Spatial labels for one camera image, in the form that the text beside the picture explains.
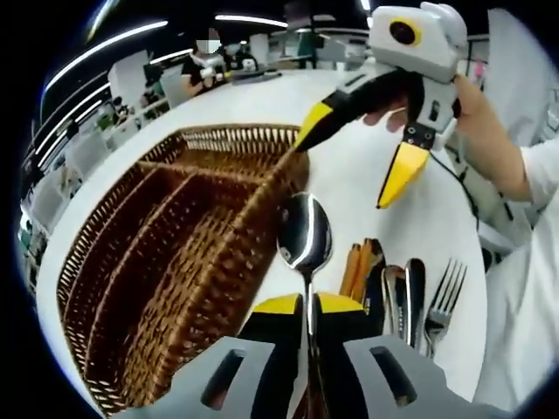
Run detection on silver metal spoon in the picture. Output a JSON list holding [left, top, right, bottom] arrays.
[[276, 191, 335, 394]]

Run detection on person's right hand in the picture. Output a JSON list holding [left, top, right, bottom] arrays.
[[362, 73, 503, 149]]

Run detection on silver metal fork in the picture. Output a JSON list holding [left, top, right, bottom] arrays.
[[404, 257, 428, 350], [424, 258, 468, 360]]

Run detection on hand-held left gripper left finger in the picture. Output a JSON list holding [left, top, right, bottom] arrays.
[[115, 292, 309, 419]]

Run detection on brown wicker cutlery storage tray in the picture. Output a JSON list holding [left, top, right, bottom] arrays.
[[56, 123, 311, 416]]

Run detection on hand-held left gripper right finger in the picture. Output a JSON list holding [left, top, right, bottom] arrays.
[[312, 292, 514, 419]]

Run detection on ceiling light strips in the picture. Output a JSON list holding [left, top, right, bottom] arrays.
[[34, 0, 372, 171]]

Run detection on person in white sleeve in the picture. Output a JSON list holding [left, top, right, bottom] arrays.
[[473, 146, 559, 414]]

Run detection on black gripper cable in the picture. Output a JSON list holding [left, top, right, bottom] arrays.
[[430, 150, 481, 232]]

